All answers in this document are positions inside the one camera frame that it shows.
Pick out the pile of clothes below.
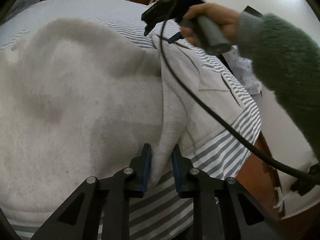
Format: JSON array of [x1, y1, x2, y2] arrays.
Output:
[[223, 46, 263, 95]]

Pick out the light grey fleece pants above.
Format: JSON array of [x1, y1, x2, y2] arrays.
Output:
[[1, 19, 245, 223]]

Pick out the black cable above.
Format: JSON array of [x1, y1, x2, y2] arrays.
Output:
[[158, 19, 320, 181]]

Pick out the person right hand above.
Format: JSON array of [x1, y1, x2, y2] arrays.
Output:
[[183, 3, 240, 45]]

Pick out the green fuzzy sleeve forearm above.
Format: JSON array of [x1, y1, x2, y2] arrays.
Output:
[[237, 12, 319, 158]]

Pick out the grey striped bed sheet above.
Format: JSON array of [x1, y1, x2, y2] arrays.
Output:
[[1, 0, 249, 239]]

